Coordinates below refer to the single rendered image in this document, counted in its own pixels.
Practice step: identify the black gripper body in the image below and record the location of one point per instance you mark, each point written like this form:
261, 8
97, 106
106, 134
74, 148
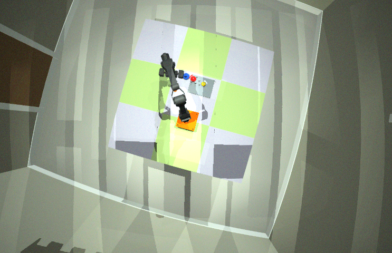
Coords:
180, 73

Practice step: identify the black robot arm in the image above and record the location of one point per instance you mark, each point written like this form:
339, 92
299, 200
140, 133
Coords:
180, 100

